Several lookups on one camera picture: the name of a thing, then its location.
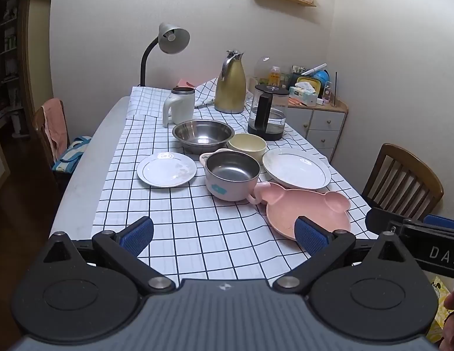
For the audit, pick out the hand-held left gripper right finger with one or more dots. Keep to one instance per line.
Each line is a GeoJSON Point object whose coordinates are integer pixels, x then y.
{"type": "Point", "coordinates": [309, 236]}

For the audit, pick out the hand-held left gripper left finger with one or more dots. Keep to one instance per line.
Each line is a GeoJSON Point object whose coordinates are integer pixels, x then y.
{"type": "Point", "coordinates": [137, 234]}

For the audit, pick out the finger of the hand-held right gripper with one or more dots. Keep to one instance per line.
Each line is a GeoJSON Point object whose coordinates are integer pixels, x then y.
{"type": "Point", "coordinates": [442, 222]}
{"type": "Point", "coordinates": [380, 221]}

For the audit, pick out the pink bear-shaped plate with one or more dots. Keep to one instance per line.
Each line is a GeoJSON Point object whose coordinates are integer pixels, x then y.
{"type": "Point", "coordinates": [296, 204]}

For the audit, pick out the large white plate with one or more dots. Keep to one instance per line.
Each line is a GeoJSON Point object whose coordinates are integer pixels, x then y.
{"type": "Point", "coordinates": [296, 168]}

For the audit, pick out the small white plate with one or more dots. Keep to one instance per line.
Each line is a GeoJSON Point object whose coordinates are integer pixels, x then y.
{"type": "Point", "coordinates": [164, 170]}

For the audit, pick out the cream bowl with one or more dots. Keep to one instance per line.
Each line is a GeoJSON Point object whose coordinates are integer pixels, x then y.
{"type": "Point", "coordinates": [247, 144]}

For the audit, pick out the wide steel bowl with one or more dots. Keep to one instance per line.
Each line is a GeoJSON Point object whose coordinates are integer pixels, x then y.
{"type": "Point", "coordinates": [203, 133]}

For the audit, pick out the yellow cartoon tissue box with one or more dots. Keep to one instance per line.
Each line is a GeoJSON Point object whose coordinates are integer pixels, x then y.
{"type": "Point", "coordinates": [437, 289]}

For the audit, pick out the white checked tablecloth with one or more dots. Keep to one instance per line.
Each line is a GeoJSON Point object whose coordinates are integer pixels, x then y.
{"type": "Point", "coordinates": [183, 226]}

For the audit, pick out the wooden slatted chair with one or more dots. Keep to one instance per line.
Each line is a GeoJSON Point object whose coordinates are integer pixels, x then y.
{"type": "Point", "coordinates": [406, 161]}

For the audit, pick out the blue striped cushion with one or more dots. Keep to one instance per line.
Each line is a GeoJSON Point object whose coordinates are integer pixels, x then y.
{"type": "Point", "coordinates": [71, 153]}

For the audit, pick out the white drawer cabinet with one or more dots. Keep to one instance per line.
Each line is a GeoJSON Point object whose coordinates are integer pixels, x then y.
{"type": "Point", "coordinates": [325, 120]}

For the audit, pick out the white mug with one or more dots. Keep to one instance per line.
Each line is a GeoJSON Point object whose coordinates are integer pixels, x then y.
{"type": "Point", "coordinates": [181, 109]}

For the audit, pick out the pale tissue box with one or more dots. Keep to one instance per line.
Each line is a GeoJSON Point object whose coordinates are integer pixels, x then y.
{"type": "Point", "coordinates": [302, 97]}

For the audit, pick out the pink towel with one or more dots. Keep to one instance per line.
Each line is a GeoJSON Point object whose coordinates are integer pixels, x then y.
{"type": "Point", "coordinates": [55, 120]}

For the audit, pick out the yellow container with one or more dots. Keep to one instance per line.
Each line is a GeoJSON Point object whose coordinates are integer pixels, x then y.
{"type": "Point", "coordinates": [315, 85]}

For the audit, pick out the blue globe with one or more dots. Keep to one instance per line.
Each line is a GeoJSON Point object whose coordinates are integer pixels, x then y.
{"type": "Point", "coordinates": [322, 76]}

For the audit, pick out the orange bottle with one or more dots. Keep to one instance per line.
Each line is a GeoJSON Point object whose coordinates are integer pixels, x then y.
{"type": "Point", "coordinates": [274, 76]}

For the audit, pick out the white marker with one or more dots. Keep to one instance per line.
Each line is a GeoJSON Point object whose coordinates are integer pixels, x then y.
{"type": "Point", "coordinates": [314, 68]}

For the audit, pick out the gold thermos jug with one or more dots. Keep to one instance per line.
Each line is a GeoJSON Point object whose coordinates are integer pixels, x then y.
{"type": "Point", "coordinates": [230, 87]}

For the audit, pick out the glass dome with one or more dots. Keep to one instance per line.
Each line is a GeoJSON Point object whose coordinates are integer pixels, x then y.
{"type": "Point", "coordinates": [263, 67]}

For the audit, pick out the grey desk lamp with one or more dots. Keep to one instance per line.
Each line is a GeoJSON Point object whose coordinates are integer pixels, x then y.
{"type": "Point", "coordinates": [172, 38]}

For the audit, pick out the dark bookshelf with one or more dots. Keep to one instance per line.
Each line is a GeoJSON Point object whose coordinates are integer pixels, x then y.
{"type": "Point", "coordinates": [9, 51]}

